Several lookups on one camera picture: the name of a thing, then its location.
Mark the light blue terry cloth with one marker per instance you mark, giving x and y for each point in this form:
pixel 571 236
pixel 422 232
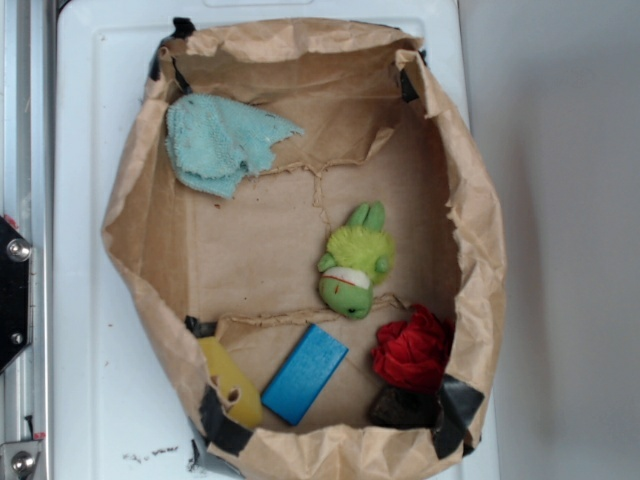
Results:
pixel 215 142

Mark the red crumpled cloth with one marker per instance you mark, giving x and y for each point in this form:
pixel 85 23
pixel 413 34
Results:
pixel 412 355

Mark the brown paper bag box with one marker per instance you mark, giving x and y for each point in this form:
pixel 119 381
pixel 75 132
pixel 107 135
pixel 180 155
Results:
pixel 376 124

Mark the green plush turtle toy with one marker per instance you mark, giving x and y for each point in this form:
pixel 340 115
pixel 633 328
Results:
pixel 358 256

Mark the blue wooden block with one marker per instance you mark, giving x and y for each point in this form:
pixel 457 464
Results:
pixel 303 375

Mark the yellow plastic piece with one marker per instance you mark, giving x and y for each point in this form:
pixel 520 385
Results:
pixel 240 398

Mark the dark brown rock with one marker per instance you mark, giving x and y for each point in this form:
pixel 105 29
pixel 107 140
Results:
pixel 401 409

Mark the black metal bracket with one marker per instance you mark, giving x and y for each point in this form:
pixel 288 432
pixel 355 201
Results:
pixel 15 301

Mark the aluminium frame rail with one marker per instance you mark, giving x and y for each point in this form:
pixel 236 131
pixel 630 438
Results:
pixel 28 48

